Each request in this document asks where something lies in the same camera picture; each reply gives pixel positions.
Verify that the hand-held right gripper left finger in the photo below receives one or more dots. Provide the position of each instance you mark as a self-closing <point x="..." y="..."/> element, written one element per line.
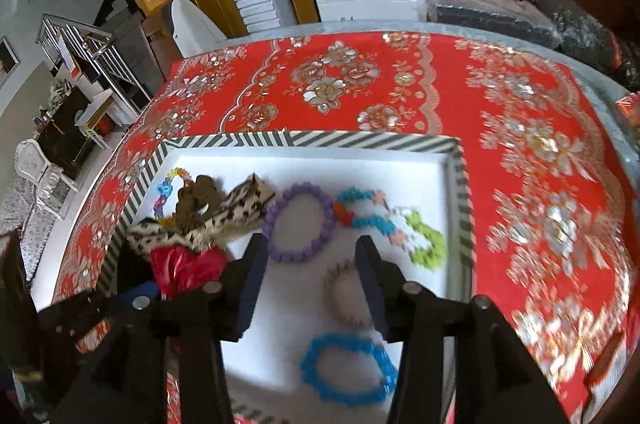
<point x="252" y="284"/>

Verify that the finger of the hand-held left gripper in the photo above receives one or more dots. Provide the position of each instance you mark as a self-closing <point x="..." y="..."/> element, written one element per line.
<point x="132" y="264"/>
<point x="140" y="291"/>

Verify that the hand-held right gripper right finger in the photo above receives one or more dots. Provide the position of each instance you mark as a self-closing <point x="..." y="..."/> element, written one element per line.
<point x="372" y="289"/>

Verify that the red scrunchie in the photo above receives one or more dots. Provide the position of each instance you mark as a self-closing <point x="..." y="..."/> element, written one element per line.
<point x="185" y="269"/>

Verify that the beige black-spotted scrunchie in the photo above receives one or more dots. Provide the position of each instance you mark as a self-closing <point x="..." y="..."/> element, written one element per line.
<point x="240" y="204"/>

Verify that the dark brown scrunchie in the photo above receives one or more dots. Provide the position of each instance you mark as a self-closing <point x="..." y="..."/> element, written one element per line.
<point x="200" y="194"/>

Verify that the striped-edge white tray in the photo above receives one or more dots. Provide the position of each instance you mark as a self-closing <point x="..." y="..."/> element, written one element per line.
<point x="300" y="174"/>

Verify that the grey patterned rug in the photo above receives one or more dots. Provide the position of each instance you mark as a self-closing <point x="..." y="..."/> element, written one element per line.
<point x="20" y="214"/>

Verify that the small red box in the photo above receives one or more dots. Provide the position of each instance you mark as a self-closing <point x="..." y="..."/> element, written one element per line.
<point x="105" y="126"/>

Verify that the white ornate chair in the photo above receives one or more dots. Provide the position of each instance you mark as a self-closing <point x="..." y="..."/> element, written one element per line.
<point x="32" y="163"/>

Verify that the dark wooden cabinet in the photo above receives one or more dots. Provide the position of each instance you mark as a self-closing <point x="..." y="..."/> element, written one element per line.
<point x="65" y="123"/>

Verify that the small white desk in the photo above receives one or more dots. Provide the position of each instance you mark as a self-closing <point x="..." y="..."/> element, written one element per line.
<point x="95" y="106"/>

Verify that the red floral tablecloth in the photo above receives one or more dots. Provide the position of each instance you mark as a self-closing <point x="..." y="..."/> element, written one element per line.
<point x="525" y="204"/>

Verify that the pile of assorted clutter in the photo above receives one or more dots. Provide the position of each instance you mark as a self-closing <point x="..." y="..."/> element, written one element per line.
<point x="57" y="91"/>

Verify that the red white paper sign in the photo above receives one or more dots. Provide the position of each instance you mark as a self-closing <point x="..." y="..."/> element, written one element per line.
<point x="72" y="66"/>

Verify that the grey staircase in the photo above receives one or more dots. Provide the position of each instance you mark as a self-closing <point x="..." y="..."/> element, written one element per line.
<point x="135" y="48"/>

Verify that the brown wooden chair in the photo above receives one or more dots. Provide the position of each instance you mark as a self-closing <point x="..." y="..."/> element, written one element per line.
<point x="160" y="48"/>

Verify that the metal stair railing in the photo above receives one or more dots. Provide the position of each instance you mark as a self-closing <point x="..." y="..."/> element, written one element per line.
<point x="107" y="37"/>

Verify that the white cardboard box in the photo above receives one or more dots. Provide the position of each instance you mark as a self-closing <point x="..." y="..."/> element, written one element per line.
<point x="365" y="3"/>

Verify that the dark plastic-wrapped package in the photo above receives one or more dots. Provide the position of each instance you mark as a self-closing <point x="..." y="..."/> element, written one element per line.
<point x="490" y="13"/>

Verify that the red shiny packet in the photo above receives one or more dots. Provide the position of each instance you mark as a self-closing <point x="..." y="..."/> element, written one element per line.
<point x="630" y="106"/>

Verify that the black plastic bag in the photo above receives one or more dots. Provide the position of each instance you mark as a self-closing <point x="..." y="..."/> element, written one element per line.
<point x="575" y="23"/>

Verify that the framed wall picture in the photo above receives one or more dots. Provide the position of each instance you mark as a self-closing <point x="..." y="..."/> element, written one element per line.
<point x="6" y="58"/>

